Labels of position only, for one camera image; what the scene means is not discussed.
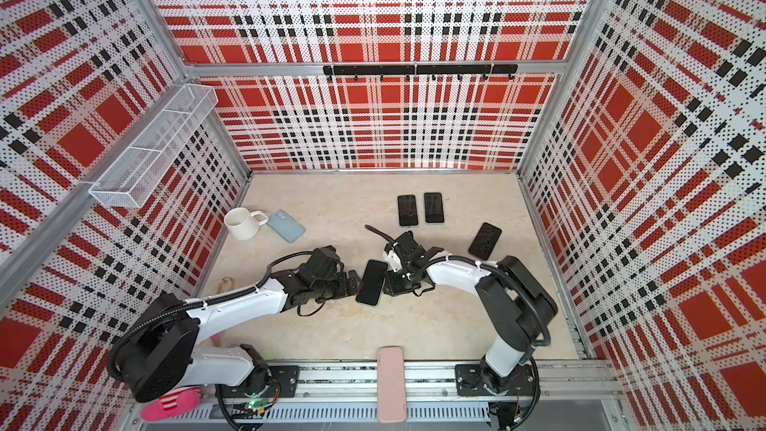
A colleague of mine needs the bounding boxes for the white ceramic mug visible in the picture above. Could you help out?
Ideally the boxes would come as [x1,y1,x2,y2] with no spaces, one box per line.
[225,208,269,241]

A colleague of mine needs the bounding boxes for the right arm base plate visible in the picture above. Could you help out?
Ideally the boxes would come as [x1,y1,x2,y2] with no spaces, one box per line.
[455,361,538,397]

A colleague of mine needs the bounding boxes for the small clear object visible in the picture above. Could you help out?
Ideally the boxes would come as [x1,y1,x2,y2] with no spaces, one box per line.
[217,277,235,293]

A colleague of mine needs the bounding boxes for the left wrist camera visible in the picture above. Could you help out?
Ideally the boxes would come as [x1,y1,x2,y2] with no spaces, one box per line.
[303,245,342,281]

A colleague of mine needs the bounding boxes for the pink phone case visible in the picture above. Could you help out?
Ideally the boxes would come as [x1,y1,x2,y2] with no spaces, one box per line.
[377,346,408,425]

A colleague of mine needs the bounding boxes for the white wire basket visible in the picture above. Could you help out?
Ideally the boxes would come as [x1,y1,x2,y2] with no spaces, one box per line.
[89,83,217,209]

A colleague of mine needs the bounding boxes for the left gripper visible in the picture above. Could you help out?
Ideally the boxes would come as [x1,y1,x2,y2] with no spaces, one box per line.
[313,269,364,302]

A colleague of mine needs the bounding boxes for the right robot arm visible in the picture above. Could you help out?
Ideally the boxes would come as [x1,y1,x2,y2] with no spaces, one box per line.
[383,239,559,395]

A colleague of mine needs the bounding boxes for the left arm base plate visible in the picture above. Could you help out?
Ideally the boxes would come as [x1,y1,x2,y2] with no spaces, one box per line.
[215,365,300,399]

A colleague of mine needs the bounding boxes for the blue case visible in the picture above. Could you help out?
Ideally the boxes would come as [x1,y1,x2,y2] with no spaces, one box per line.
[267,210,305,243]

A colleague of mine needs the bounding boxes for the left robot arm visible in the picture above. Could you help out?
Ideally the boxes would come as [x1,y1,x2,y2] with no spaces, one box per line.
[106,271,361,403]

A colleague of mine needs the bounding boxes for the pink plush toy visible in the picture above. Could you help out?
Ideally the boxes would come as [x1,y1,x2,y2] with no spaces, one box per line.
[141,386,201,422]

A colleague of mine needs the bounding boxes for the black hook rail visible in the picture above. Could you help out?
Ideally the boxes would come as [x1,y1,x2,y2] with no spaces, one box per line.
[322,64,519,80]

